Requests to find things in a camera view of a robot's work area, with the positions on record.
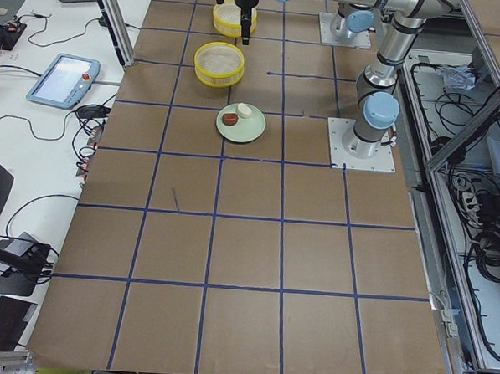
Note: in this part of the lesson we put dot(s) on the aluminium side rail frame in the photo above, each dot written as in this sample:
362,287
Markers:
451,85

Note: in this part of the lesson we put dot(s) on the yellow steamer basket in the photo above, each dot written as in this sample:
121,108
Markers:
226,19
219,65

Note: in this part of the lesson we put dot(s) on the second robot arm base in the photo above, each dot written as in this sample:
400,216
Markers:
350,21

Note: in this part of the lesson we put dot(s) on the brown bun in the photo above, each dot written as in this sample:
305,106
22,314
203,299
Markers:
230,119

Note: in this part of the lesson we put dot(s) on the black monitor stand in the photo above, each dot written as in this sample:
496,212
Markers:
24,263

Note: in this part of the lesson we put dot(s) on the white bun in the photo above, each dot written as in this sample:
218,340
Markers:
243,111

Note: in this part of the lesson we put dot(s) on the aluminium frame post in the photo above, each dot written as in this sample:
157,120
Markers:
115,23

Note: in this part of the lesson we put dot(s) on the blue teach pendant near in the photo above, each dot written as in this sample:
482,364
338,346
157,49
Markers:
65,82

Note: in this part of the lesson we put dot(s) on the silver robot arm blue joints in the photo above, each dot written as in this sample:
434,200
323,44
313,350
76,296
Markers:
378,109

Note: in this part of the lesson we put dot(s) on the pale green plate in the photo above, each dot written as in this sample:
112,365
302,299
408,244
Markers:
246,130

